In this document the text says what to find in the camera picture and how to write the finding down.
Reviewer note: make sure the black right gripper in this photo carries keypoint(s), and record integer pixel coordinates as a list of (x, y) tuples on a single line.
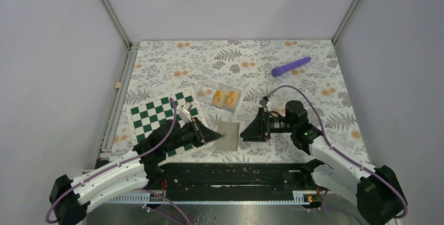
[(259, 130)]

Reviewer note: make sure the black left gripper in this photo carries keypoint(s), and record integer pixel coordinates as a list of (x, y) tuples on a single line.
[(202, 136)]

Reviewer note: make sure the grey card holder wallet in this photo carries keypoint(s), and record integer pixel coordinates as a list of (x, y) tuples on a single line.
[(230, 139)]

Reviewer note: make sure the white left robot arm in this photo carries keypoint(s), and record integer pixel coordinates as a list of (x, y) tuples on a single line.
[(72, 199)]

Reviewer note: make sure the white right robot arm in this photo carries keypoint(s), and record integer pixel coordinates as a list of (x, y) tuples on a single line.
[(343, 168)]

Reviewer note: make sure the gold VIP card stack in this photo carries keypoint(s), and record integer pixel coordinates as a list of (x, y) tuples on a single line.
[(231, 100)]

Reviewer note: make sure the clear acrylic card box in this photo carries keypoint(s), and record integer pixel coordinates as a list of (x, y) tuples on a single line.
[(207, 89)]

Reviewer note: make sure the purple cylindrical tool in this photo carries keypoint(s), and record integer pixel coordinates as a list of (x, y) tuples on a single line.
[(280, 70)]

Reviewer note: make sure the green white chessboard mat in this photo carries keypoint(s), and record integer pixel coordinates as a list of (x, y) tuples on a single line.
[(150, 114)]

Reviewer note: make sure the floral patterned table mat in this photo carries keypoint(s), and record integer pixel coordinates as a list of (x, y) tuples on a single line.
[(162, 67)]

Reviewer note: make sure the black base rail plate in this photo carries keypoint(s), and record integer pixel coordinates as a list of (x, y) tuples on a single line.
[(243, 183)]

